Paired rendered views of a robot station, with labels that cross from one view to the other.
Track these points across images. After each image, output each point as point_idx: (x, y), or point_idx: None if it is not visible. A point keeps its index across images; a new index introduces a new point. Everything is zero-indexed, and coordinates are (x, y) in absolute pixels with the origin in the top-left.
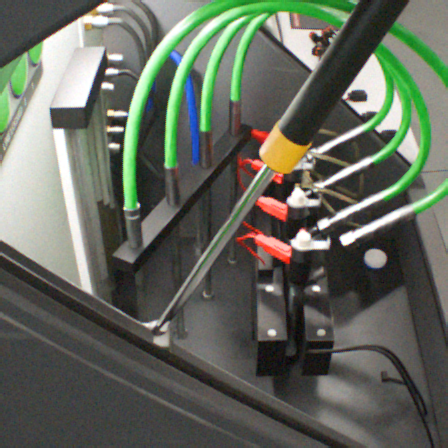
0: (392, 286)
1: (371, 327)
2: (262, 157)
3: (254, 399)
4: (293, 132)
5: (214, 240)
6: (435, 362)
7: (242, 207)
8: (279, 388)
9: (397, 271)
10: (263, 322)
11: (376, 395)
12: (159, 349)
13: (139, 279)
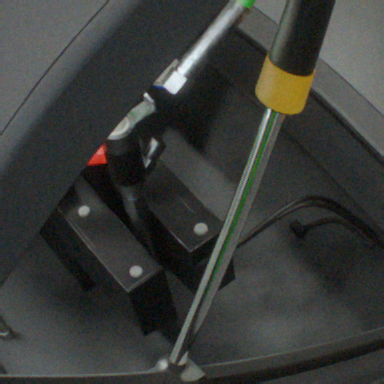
0: (215, 95)
1: (230, 171)
2: (271, 106)
3: (305, 361)
4: (301, 66)
5: (227, 230)
6: (351, 169)
7: (257, 172)
8: (172, 333)
9: (206, 70)
10: (113, 263)
11: (304, 260)
12: (201, 383)
13: None
